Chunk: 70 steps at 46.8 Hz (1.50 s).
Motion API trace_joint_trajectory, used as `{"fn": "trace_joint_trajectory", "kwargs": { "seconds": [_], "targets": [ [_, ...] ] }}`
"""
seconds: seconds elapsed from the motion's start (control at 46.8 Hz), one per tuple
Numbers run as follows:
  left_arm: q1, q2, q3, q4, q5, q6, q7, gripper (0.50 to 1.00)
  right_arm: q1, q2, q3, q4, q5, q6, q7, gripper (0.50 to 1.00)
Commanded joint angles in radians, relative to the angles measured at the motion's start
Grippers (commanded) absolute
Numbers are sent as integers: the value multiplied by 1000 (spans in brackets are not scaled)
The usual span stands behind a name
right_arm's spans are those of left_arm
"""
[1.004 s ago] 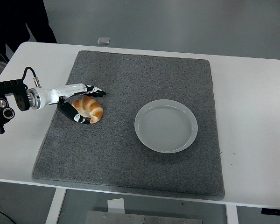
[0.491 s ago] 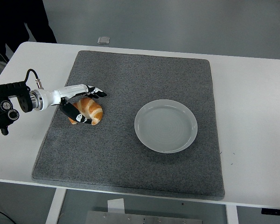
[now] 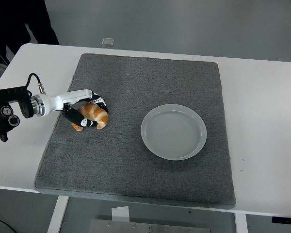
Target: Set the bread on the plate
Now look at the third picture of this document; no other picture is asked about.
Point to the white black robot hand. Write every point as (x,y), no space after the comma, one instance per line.
(51,103)

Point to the golden striped croissant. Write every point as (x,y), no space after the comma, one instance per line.
(97,115)

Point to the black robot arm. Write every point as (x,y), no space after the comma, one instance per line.
(12,97)

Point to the grey round plate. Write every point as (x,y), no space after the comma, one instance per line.
(173,132)

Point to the grey metal plate with screws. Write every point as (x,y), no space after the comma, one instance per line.
(148,227)

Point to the small grey square floor object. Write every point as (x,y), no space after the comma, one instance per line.
(108,42)

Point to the grey square mat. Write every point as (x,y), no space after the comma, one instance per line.
(135,85)

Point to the wide white table leg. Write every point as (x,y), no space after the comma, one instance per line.
(58,213)

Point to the narrow white table leg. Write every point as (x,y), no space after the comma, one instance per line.
(240,223)

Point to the black table control panel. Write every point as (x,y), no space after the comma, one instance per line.
(286,220)

